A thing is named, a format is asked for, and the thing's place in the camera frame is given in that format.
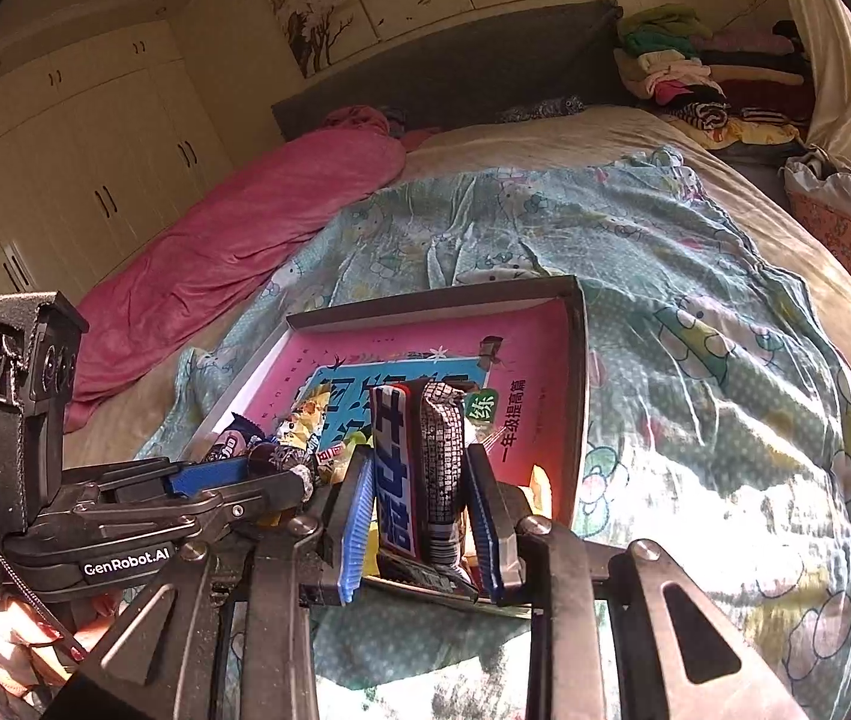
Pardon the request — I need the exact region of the blue oreo snack packet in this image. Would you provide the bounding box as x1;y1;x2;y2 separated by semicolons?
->
201;413;266;463

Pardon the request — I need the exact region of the yellow cone snack packet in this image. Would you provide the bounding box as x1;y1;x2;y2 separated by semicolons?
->
269;383;331;483

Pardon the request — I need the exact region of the black snack packet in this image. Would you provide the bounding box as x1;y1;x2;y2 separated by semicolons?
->
411;377;476;596

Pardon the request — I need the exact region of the green pea snack packet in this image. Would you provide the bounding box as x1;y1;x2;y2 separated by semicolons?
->
316;439;364;484

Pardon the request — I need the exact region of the snickers bar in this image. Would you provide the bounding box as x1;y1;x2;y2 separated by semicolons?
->
370;383;422;559

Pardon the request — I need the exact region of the person's left hand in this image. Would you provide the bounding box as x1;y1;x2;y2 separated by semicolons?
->
0;586;128;699

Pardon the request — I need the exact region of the dark cardboard box tray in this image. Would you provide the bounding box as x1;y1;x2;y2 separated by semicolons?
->
193;277;592;621

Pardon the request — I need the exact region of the pink book with blue label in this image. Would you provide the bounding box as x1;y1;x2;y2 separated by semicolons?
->
225;298;583;522

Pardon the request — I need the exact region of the teal cartoon print blanket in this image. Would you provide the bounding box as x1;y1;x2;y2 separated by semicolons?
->
132;145;851;720

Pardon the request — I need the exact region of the white wardrobe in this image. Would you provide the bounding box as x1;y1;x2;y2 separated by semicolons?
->
0;21;232;301

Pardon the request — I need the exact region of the pink quilt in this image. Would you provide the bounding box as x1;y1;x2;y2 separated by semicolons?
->
66;106;439;433

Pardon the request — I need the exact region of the dark grey headboard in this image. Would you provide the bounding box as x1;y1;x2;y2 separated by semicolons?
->
272;0;631;140

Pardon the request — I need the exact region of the pile of folded clothes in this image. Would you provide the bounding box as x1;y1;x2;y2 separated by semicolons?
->
615;5;816;151

